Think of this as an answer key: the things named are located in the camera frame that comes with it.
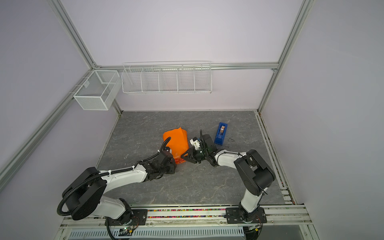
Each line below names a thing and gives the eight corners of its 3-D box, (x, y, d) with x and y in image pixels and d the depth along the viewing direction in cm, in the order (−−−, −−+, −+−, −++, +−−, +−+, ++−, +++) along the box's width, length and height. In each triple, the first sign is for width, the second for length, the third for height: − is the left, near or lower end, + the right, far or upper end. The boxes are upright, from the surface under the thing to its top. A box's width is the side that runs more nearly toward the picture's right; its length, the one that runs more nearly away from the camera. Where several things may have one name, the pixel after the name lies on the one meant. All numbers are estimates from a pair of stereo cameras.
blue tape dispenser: (213, 145, 103) (214, 139, 97) (218, 128, 113) (219, 121, 107) (223, 148, 102) (224, 142, 96) (226, 130, 112) (228, 123, 106)
